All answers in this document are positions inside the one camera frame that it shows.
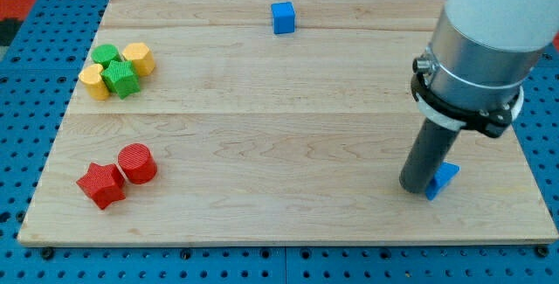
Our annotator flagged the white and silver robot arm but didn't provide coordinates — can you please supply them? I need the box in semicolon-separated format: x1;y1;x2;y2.
411;0;558;138

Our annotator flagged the green star block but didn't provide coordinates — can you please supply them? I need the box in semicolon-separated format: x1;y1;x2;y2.
101;60;141;100

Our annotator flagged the red star block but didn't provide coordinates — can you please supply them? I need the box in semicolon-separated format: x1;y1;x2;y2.
76;163;126;210

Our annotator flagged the light wooden board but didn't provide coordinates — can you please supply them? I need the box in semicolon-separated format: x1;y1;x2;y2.
18;0;558;247

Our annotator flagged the blue cube block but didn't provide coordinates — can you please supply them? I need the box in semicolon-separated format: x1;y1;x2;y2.
271;2;296;35

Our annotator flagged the red cylinder block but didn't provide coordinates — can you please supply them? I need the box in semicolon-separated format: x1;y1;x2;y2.
117;143;157;184

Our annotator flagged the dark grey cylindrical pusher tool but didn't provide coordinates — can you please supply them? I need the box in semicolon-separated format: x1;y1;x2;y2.
399;119;459;194

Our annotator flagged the yellow hexagon block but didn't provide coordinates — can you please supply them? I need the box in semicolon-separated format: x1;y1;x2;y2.
122;42;155;76

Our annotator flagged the blue triangle block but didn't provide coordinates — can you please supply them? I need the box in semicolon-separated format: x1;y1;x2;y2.
425;162;460;201

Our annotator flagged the green cylinder block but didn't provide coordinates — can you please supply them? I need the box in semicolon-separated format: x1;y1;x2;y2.
91;44;121;69

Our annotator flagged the yellow heart block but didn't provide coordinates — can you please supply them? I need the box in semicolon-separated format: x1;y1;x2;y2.
79;64;110;100

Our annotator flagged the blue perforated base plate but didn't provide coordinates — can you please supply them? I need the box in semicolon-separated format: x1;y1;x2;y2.
1;0;558;283

